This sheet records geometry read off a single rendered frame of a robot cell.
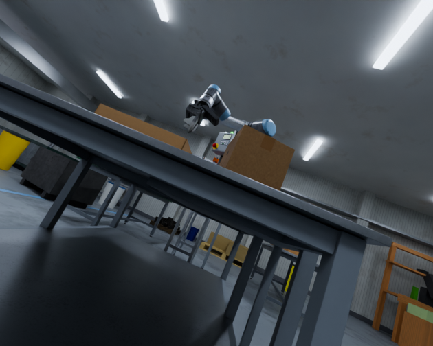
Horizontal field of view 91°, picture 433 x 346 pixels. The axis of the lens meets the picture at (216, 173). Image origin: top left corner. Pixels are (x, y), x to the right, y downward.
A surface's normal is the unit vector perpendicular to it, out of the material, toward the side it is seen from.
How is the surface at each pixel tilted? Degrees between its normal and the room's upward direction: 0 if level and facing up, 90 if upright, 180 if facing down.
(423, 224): 90
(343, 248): 90
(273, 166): 90
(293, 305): 90
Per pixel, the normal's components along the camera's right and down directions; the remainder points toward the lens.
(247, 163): 0.18, -0.16
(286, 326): -0.12, -0.29
